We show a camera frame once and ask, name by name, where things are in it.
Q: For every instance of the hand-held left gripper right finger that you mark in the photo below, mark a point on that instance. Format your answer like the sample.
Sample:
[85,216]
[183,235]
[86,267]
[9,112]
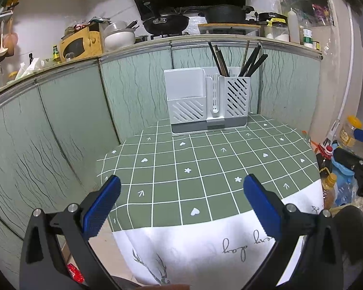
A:
[263,208]

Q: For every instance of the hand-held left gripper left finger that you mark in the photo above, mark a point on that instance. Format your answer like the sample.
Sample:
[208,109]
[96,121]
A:
[101,208]

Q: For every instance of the black chopstick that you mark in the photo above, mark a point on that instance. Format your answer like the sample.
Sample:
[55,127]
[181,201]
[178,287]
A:
[260,61]
[252,60]
[215,57]

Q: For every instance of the white utensil holder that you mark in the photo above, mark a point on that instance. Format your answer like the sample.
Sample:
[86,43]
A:
[184,96]

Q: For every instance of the wooden chopstick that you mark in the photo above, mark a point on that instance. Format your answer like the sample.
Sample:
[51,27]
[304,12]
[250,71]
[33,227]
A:
[245,56]
[220,59]
[223,65]

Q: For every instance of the plastic jar with yellow lid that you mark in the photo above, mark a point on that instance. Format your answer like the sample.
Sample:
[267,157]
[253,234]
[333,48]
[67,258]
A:
[348,133]

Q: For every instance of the soy sauce bottle red cap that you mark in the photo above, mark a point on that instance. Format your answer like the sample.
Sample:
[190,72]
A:
[328,149]

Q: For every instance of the blue plastic container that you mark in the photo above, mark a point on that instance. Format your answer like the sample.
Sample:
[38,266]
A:
[344,184]

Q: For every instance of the yellow cooking oil bottle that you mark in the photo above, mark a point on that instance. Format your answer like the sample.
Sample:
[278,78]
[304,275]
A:
[329,184]

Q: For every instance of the person's right leg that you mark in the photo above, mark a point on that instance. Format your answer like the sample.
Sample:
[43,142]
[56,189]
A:
[351,238]

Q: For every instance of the red snack packet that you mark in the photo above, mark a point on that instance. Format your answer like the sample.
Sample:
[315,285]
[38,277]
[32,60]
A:
[74,273]

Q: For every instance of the white pipe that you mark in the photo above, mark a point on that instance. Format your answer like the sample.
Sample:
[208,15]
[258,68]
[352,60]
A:
[351,66]

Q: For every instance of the green checked tablecloth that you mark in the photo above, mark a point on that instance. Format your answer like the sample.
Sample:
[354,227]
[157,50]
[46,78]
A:
[199,163]

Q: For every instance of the kitchen counter with green panels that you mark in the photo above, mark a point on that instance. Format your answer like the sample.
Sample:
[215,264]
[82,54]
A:
[63,120]

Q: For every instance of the small dark jar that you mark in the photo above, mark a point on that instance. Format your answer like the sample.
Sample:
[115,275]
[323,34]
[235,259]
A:
[317,46]

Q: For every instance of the green label plastic bottle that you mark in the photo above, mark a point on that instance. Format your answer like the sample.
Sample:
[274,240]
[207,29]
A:
[307,37]

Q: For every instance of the white squeeze bottle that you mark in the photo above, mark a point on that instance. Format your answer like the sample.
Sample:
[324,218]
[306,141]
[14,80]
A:
[293,27]

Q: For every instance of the clear jar with black lid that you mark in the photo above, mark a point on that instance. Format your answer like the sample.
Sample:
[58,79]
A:
[278,28]

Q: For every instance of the clear plastic sheet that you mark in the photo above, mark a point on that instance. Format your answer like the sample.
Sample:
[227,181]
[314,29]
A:
[308,3]

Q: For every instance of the white paper packet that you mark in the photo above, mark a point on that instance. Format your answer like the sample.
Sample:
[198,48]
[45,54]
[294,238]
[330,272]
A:
[30,68]

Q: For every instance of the green glass bottle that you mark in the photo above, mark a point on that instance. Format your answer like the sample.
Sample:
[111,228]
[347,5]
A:
[56,56]

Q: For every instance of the dark sauce bottle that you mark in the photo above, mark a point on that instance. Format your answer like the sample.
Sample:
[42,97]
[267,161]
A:
[31,60]

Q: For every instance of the yellow bread box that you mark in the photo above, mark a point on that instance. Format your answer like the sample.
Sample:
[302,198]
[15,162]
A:
[75,45]

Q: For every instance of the round wooden board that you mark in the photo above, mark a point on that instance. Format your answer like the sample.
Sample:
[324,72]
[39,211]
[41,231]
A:
[227,25]

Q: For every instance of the black cooking pot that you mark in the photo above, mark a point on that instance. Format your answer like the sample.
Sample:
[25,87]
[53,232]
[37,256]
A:
[225,14]

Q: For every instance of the white ladle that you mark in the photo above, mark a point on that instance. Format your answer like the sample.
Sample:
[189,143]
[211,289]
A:
[1,46]

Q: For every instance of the pink ladle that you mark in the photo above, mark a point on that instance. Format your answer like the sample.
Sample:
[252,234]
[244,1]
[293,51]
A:
[10,40]

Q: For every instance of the black frying pan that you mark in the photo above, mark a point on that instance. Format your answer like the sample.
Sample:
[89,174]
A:
[166,24]

